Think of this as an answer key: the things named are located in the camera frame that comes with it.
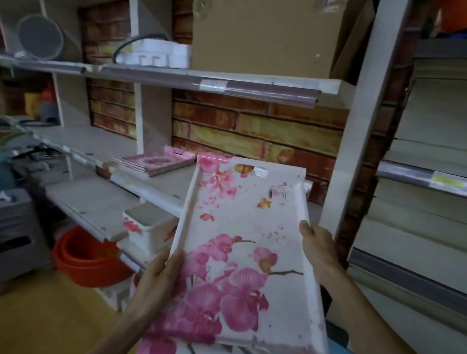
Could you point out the white power strip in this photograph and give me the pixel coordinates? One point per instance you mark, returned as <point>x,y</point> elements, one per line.
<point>155,54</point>

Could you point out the person's right hand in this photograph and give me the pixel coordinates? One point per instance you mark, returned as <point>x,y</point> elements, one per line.
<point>324,254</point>

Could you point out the yellow plastic container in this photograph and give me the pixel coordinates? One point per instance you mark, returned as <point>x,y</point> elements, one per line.
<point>31,103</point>

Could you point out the person's left hand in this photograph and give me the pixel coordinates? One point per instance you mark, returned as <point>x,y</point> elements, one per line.
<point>155,285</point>

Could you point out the white metal shelf unit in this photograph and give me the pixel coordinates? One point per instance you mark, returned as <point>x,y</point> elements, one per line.
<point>365,115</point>

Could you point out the orange plastic item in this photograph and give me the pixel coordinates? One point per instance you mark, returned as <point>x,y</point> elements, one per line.
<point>460,14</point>

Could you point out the person's right thumb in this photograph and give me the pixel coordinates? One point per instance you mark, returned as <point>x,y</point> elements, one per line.
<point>306,233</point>

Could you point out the large brown cardboard box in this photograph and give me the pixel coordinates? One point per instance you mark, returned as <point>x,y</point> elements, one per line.
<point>268,21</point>

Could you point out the person's left thumb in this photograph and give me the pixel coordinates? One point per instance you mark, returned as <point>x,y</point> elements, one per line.
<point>175,268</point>

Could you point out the yellow shelf price label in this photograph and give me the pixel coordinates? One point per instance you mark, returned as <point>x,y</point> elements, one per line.
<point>449,182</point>

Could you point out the person's left forearm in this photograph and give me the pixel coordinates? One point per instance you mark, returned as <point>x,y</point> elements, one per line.
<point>119,340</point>

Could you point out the red plastic basin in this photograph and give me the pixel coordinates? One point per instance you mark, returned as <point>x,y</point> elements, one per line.
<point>87,258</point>

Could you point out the stack of grey boards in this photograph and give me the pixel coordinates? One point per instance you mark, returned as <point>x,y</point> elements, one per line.
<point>453,123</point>

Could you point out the person's right forearm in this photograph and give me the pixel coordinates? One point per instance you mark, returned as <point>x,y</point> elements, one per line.
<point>374,346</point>

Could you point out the stack of pink floral trays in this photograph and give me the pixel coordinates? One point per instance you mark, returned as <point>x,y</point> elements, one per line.
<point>153,161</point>

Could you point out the grey plastic stool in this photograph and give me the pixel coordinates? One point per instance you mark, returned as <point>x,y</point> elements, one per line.
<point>6,234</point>

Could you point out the white pink floral tray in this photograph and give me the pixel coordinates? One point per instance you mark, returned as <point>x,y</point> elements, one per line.
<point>248,228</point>

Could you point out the white floral plastic basket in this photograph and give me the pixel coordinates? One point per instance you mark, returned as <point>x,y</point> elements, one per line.
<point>148,225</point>

